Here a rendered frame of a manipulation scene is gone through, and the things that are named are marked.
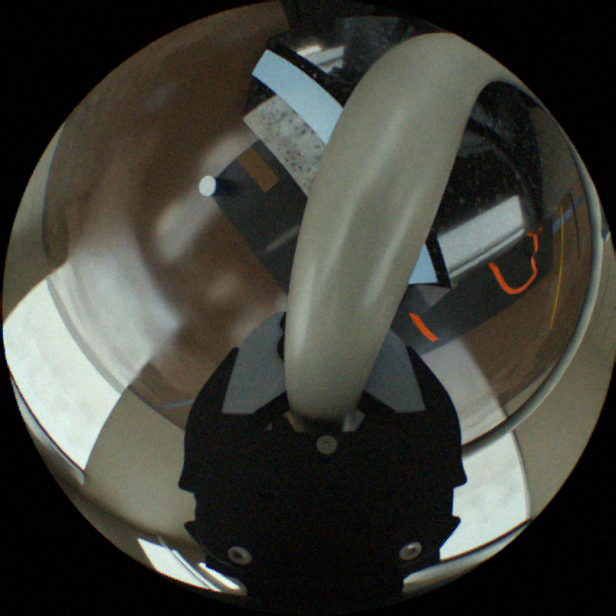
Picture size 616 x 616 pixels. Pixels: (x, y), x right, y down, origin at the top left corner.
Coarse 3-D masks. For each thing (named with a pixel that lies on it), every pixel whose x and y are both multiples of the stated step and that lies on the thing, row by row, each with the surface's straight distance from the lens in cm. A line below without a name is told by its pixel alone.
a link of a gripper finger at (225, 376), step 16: (224, 368) 9; (208, 384) 9; (224, 384) 8; (208, 400) 8; (192, 416) 8; (208, 416) 8; (224, 416) 7; (240, 416) 7; (192, 432) 8; (208, 432) 7; (224, 432) 7; (240, 432) 7; (192, 448) 7; (208, 448) 7; (192, 464) 7; (192, 480) 7; (272, 496) 7
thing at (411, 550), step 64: (256, 448) 6; (320, 448) 6; (384, 448) 6; (256, 512) 6; (320, 512) 6; (384, 512) 6; (448, 512) 7; (256, 576) 6; (320, 576) 6; (384, 576) 6
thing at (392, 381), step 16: (384, 352) 9; (400, 352) 10; (384, 368) 8; (400, 368) 9; (368, 384) 8; (384, 384) 8; (400, 384) 8; (416, 384) 8; (368, 400) 8; (384, 400) 7; (400, 400) 8; (416, 400) 8; (384, 416) 8
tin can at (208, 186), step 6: (204, 180) 101; (210, 180) 99; (216, 180) 99; (222, 180) 104; (204, 186) 100; (210, 186) 98; (216, 186) 98; (222, 186) 102; (204, 192) 100; (210, 192) 98; (216, 192) 100; (222, 192) 105
